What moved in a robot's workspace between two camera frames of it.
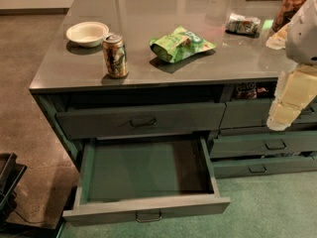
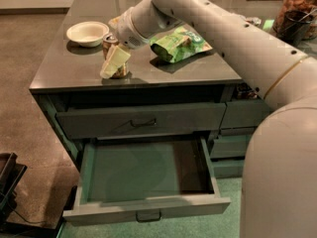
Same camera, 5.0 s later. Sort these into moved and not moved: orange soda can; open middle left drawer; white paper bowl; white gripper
Moved: white gripper
Not moved: open middle left drawer; orange soda can; white paper bowl
